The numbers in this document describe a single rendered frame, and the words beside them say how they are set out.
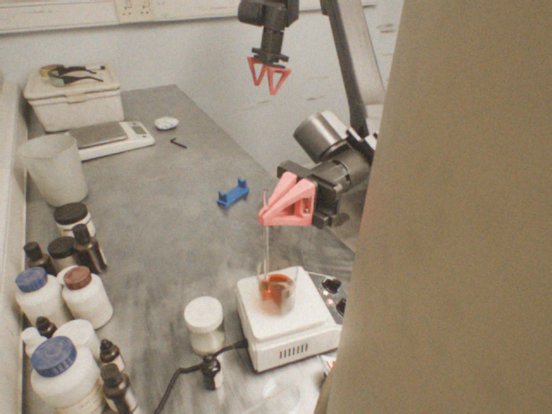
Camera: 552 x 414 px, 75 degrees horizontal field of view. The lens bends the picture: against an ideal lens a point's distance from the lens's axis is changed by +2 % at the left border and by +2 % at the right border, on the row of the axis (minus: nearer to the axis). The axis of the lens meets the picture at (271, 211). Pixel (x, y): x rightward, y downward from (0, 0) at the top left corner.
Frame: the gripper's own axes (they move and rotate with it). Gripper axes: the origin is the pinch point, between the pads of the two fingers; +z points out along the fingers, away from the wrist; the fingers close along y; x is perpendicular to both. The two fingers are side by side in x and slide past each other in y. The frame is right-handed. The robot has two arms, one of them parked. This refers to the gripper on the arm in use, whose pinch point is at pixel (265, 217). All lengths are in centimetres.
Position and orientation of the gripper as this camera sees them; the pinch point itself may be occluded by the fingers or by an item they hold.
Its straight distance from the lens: 45.9
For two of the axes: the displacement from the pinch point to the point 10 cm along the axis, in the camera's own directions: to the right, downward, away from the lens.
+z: -7.2, 4.1, -5.6
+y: 7.0, 4.3, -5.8
